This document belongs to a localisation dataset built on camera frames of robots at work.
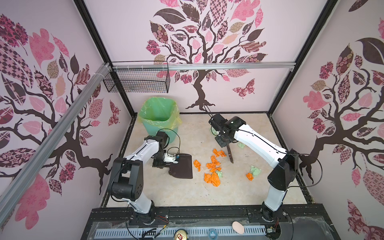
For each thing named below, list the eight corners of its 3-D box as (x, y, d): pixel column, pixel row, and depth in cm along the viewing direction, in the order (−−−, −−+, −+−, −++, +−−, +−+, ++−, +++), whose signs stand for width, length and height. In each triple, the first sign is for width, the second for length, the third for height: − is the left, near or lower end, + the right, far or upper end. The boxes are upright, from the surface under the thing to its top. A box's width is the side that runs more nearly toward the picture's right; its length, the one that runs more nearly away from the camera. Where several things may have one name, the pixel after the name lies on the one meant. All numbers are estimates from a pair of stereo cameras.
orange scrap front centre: (204, 186, 85) (204, 185, 83) (204, 173, 90) (204, 171, 89) (220, 186, 85) (220, 185, 83) (218, 173, 90) (219, 171, 89)
